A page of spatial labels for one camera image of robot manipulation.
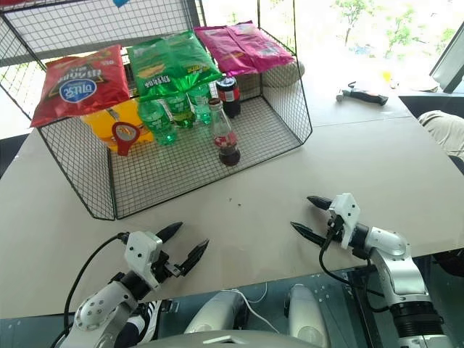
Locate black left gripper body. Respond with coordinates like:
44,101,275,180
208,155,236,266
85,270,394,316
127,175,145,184
151,249,182,290

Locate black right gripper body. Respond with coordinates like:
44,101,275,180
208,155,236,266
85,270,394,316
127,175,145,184
325,213,345,244

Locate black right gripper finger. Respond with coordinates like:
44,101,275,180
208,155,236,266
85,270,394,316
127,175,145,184
289,221,327,249
307,196,333,210

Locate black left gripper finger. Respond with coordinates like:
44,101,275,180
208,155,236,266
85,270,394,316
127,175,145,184
180,238,210,276
157,222,183,244

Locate glass cola bottle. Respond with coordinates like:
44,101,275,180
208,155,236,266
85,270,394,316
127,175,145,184
208,98,242,167

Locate green soda plastic bottle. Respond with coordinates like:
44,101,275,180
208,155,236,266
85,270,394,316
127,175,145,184
186,85,213,125
137,99,178,146
165,92,196,130

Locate dark cola plastic bottle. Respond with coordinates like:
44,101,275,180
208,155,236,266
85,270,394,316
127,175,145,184
216,76,241,119

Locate black white striped shoe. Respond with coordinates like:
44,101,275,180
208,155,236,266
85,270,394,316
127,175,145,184
115,299,164,345

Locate silver left robot leg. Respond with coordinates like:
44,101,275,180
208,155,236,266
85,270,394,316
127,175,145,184
183,289,251,334

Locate silver robot leg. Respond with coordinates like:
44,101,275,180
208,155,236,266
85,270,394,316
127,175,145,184
183,289,251,334
284,283,331,348

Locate silver right robot leg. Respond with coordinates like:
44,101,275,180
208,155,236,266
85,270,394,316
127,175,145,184
284,283,331,348

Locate grey robot torso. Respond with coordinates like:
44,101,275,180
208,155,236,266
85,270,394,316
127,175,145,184
46,328,464,348

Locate grey rounded cushion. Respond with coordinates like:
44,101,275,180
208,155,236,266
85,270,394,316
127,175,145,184
260,59,307,90

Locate pink chip bag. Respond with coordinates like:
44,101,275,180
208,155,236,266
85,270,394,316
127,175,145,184
194,25,259,77
226,21,295,74

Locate red chip bag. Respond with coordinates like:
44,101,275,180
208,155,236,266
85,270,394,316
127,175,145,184
30,43,131,128

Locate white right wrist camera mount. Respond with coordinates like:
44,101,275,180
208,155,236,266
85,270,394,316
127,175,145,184
328,193,363,250

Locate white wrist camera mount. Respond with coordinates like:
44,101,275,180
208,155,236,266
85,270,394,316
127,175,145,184
124,231,164,291
328,193,363,250

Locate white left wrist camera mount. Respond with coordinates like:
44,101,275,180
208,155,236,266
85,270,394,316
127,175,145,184
124,231,164,291

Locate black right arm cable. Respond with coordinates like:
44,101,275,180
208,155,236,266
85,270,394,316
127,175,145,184
318,217,391,313

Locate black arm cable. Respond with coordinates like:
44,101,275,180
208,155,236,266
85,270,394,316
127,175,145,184
63,233,131,327
318,217,391,313

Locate black wire mesh rack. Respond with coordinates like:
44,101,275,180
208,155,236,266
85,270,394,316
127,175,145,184
0,0,313,221

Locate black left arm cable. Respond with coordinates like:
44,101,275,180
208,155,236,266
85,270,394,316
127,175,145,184
63,233,131,327

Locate thin white cable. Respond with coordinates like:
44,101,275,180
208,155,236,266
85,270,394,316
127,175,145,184
220,282,283,333

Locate black handled hammer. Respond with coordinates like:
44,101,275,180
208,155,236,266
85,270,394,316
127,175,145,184
335,81,389,107

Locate dark window frame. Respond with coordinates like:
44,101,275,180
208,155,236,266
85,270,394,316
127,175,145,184
429,36,464,94

